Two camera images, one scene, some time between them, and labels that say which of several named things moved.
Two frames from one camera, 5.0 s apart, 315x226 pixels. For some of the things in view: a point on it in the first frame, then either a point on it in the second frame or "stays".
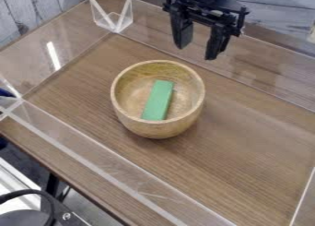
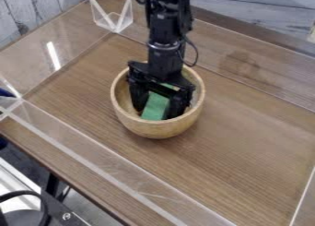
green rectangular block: (158, 101) stays
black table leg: (53, 184) stays
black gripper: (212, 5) to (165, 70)
